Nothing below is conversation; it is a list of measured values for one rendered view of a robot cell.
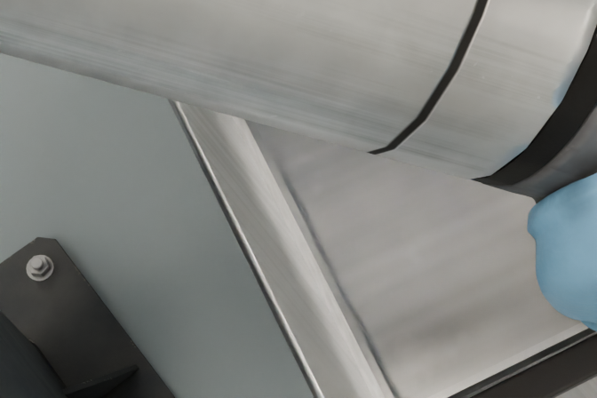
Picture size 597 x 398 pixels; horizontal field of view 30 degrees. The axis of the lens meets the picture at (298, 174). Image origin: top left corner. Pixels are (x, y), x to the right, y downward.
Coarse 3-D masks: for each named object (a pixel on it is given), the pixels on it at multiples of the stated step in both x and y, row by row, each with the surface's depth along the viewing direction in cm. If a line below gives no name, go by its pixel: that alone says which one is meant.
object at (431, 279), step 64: (256, 128) 58; (320, 192) 61; (384, 192) 61; (448, 192) 61; (320, 256) 56; (384, 256) 59; (448, 256) 59; (512, 256) 60; (384, 320) 58; (448, 320) 58; (512, 320) 58; (576, 320) 58; (384, 384) 54; (448, 384) 57
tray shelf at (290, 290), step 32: (192, 128) 62; (224, 128) 62; (224, 160) 62; (224, 192) 61; (256, 192) 61; (256, 224) 60; (256, 256) 60; (288, 256) 60; (288, 288) 59; (288, 320) 58; (320, 320) 58; (320, 352) 58; (320, 384) 57; (352, 384) 57
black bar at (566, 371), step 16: (592, 336) 56; (560, 352) 56; (576, 352) 56; (592, 352) 56; (528, 368) 56; (544, 368) 56; (560, 368) 56; (576, 368) 56; (592, 368) 56; (512, 384) 55; (528, 384) 55; (544, 384) 55; (560, 384) 55; (576, 384) 55
